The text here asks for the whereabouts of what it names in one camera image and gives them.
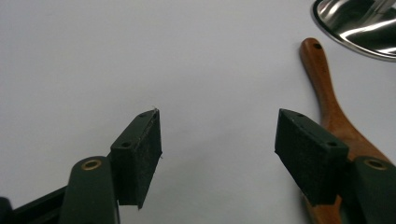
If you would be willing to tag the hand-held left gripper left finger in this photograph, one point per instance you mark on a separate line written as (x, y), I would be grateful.
(137, 158)

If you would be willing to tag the stainless steel bowl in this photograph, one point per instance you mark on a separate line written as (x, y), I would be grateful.
(358, 25)

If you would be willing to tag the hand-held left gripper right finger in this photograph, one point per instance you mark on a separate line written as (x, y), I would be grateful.
(311, 155)

